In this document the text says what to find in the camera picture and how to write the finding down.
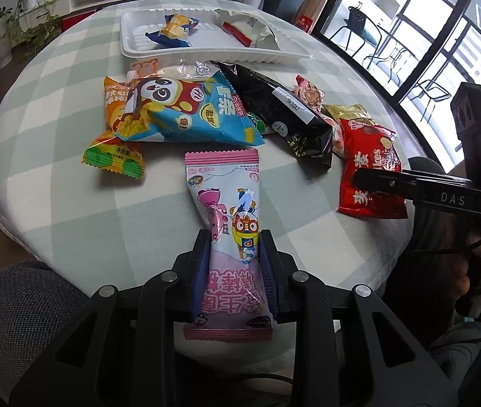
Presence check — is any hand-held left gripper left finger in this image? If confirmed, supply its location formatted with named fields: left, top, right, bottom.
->
left=9, top=229, right=213, bottom=407

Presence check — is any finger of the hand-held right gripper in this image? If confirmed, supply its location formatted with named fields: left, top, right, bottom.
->
left=353, top=167, right=419, bottom=199

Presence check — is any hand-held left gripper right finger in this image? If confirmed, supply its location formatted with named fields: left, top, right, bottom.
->
left=258, top=229, right=459, bottom=407

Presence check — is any large red snack packet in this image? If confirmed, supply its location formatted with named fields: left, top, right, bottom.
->
left=336, top=119, right=408, bottom=220

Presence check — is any pink cartoon snack packet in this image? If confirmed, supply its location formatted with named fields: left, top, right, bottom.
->
left=183, top=149, right=275, bottom=342

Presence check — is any small red snack packet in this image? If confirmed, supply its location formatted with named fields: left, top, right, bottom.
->
left=293, top=75, right=326, bottom=113

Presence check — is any black snack packet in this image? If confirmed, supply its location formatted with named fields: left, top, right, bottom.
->
left=216, top=61, right=334, bottom=168

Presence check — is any orange snack packet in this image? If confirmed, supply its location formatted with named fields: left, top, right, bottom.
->
left=81, top=76, right=146, bottom=179

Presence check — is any blue panda snack packet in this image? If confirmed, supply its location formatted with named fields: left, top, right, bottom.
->
left=115, top=72, right=265, bottom=147

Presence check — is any clear monkey print snack packet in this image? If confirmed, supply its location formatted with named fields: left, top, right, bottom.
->
left=129, top=58, right=220, bottom=83

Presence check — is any white plastic tray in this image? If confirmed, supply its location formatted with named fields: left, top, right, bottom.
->
left=120, top=7, right=312, bottom=65

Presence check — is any black balcony chair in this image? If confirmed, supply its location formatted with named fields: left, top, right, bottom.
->
left=410, top=78, right=453, bottom=123
left=329, top=6, right=379, bottom=52

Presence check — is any dark grey chair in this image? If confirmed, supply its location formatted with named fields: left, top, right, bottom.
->
left=387, top=157, right=479, bottom=335

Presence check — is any gold snack packet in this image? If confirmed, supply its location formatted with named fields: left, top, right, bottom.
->
left=323, top=104, right=370, bottom=125

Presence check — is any black balcony table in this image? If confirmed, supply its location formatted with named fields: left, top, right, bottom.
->
left=363, top=30, right=420, bottom=85

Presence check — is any green checked tablecloth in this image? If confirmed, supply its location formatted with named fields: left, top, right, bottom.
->
left=0, top=2, right=411, bottom=361

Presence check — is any grey mesh chair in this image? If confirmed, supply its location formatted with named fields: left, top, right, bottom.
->
left=0, top=260, right=91, bottom=374

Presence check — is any white and red snack packet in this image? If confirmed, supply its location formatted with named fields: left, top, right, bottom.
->
left=215, top=8, right=281, bottom=49

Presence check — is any blue and yellow snack packet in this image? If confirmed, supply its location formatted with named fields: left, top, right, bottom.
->
left=145, top=14, right=201, bottom=48

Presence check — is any red storage box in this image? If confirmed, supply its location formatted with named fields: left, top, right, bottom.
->
left=60, top=11, right=97, bottom=32

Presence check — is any trailing green plant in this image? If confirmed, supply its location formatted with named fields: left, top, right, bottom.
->
left=12, top=0, right=61, bottom=58

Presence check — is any black window frame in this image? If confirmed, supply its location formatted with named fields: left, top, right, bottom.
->
left=312, top=0, right=481, bottom=170

